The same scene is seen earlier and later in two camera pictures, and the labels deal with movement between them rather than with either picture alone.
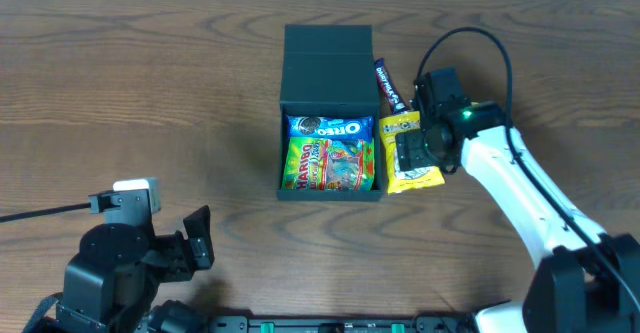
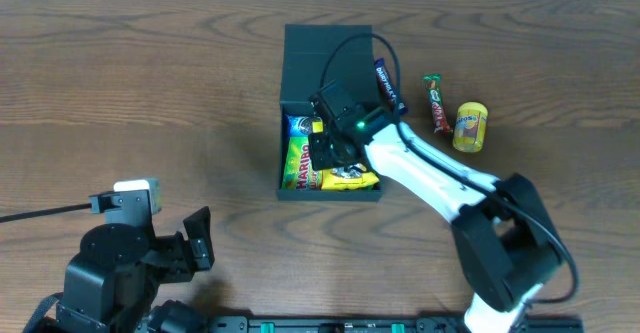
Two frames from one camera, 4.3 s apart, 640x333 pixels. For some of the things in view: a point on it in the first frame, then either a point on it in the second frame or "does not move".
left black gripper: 185,248 does not move
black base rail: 421,322 does not move
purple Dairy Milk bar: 396,102 does not move
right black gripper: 409,149 -> 326,148
